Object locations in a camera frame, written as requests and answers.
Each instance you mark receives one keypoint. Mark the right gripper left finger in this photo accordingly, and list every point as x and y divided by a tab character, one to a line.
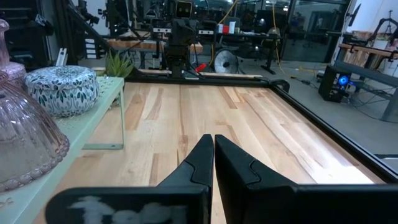
140	205

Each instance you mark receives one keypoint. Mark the silver aluminium extrusion post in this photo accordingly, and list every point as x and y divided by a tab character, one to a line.
61	57

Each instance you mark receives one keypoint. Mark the black display box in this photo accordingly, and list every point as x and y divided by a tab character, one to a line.
184	9

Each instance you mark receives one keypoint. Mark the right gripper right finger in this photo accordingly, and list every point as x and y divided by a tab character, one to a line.
295	205

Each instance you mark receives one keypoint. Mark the small red object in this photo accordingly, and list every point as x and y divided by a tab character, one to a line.
201	67

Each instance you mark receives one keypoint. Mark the green grape bunch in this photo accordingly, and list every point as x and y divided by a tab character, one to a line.
119	67

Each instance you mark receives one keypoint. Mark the round floor fan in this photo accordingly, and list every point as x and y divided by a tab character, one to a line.
226	61

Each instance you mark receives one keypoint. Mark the white blue floral candle tin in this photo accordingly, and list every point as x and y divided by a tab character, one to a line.
62	93

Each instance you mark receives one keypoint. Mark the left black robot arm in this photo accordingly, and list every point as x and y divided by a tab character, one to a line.
177	59

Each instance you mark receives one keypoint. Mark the pink ribbed glass candle holder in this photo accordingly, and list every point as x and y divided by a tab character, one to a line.
14	73
28	140

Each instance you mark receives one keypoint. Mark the black desk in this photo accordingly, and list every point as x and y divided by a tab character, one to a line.
248	35

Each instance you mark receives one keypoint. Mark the green perforated metal shelf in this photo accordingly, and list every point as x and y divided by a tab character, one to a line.
77	130

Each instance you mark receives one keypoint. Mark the black aluminium table frame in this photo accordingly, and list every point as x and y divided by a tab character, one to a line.
342	138

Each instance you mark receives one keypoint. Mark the black computer tower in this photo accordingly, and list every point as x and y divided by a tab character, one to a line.
334	90

